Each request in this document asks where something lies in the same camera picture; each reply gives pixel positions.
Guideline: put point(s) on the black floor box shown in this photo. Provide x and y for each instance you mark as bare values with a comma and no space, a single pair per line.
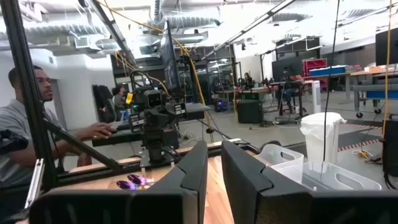
391,149

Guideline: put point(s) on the black computer tower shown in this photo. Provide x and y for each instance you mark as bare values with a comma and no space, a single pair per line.
220,105

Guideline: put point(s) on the blue storage bin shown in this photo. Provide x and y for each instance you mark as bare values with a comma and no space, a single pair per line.
326,71
382,94

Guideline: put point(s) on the frosted plastic bin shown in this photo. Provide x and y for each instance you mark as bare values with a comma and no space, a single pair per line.
289,169

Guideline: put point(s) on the silver metal bracket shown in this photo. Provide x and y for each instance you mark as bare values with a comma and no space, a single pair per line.
35,183

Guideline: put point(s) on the person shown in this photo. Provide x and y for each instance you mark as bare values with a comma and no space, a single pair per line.
290,88
18,124
119,99
248,80

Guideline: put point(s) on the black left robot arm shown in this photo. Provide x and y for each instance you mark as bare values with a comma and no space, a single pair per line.
158,143

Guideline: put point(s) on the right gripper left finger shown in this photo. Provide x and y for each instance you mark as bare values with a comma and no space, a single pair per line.
171,202

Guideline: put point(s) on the black desk monitor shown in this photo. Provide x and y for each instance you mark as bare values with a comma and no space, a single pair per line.
169,59

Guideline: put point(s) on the yellow floor plug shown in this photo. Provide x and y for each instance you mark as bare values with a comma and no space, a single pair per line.
362,154

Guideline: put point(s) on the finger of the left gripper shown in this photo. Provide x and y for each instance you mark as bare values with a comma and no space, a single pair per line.
136,120
179,110

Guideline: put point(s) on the small black hazard-edged mat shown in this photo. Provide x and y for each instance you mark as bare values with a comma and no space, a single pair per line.
354,138

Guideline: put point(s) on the white tower appliance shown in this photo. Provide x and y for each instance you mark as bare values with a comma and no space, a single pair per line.
316,96

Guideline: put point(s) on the wooden workbench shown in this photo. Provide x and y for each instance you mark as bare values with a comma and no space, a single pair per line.
367,73

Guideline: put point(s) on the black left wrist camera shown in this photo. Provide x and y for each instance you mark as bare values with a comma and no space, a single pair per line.
154,99

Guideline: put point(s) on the silver ventilation duct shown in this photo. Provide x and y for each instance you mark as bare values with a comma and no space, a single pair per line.
62,31
186,22

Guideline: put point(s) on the cluttered work table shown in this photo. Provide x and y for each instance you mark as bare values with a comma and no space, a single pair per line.
258,90

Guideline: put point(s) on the clear plastic bin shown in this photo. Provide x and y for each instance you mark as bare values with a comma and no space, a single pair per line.
357,183

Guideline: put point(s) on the black cabinet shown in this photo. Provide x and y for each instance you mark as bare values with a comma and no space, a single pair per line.
250,111

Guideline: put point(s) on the red rack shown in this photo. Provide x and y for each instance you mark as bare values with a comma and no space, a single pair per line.
314,63

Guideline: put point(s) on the person's hand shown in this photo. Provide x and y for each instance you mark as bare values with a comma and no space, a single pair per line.
101,130

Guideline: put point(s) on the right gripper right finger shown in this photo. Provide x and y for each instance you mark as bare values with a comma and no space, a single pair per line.
280,208

